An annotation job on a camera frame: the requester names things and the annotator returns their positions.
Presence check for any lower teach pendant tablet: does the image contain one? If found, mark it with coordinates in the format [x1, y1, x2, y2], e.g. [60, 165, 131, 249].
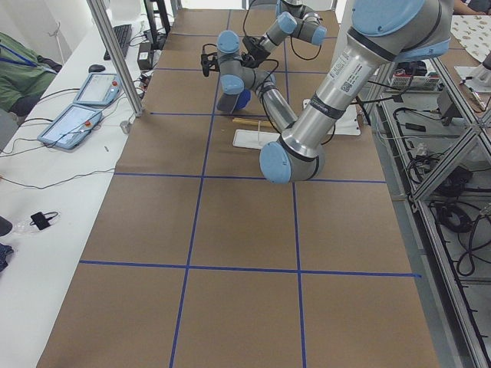
[37, 103, 102, 150]

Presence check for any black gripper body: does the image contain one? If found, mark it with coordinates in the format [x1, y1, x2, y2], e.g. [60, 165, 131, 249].
[242, 36, 270, 66]
[202, 53, 219, 73]

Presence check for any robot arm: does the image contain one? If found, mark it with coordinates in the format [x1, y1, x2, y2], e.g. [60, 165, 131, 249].
[242, 1, 327, 68]
[202, 1, 453, 183]

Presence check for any white rack base tray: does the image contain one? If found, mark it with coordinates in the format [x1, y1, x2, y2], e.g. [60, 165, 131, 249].
[232, 130, 279, 150]

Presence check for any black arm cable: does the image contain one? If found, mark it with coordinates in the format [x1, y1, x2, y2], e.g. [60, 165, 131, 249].
[242, 0, 327, 61]
[201, 43, 280, 77]

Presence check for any aluminium frame post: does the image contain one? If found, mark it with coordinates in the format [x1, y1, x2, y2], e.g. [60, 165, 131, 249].
[87, 0, 143, 117]

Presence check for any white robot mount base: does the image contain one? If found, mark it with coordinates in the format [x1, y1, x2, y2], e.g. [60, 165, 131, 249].
[325, 105, 361, 138]

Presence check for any person in green shirt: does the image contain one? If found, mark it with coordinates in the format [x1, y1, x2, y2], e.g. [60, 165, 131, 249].
[1, 33, 62, 117]

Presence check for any black computer mouse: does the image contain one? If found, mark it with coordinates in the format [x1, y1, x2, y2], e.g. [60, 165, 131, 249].
[88, 64, 106, 73]

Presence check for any aluminium frame rail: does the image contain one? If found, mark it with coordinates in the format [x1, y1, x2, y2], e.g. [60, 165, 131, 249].
[370, 57, 490, 367]

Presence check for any black keyboard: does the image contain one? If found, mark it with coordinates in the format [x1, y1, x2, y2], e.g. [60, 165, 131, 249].
[113, 24, 132, 58]

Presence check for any upper teach pendant tablet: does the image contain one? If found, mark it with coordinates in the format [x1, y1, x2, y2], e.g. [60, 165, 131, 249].
[74, 73, 120, 107]

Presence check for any black power adapter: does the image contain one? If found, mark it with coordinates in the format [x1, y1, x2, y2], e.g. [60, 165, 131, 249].
[137, 41, 154, 71]

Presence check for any teach pendant tablet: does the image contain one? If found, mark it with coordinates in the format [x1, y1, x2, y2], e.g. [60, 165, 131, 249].
[37, 103, 102, 150]
[74, 73, 120, 107]

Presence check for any left wooden rack rod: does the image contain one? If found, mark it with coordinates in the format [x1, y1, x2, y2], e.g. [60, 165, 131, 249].
[232, 117, 270, 126]

